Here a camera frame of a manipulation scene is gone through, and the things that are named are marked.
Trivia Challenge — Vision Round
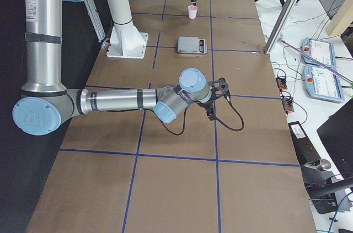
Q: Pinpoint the white camera mast base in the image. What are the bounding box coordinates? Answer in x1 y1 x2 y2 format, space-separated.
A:
107 0 148 59

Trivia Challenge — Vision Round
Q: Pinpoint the teach pendant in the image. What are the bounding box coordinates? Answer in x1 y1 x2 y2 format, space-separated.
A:
303 64 345 103
302 37 336 68

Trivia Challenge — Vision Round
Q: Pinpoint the aluminium frame post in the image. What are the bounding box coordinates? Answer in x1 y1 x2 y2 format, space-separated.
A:
264 0 297 54

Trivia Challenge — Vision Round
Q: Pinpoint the black power box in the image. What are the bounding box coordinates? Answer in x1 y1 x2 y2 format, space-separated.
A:
288 121 331 171

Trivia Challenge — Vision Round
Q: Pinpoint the orange terminal block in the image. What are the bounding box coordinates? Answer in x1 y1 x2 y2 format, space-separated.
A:
282 98 294 114
276 77 287 91

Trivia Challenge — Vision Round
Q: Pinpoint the lower teach pendant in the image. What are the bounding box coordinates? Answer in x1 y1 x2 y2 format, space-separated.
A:
303 64 345 103

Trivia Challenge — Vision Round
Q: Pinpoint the silver digital kitchen scale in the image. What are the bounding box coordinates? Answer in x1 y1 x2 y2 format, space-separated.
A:
177 36 207 54

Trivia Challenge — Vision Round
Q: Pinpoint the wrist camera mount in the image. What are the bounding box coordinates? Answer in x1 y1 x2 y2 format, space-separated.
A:
195 78 232 108

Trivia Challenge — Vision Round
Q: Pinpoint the pink paper cup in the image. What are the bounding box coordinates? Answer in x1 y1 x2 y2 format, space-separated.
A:
188 5 198 19

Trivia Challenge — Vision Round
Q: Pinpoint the upper teach pendant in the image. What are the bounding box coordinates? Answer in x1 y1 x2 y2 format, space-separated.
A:
302 37 336 68

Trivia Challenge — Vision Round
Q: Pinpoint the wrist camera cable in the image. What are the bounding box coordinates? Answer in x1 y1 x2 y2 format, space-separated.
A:
158 94 245 136

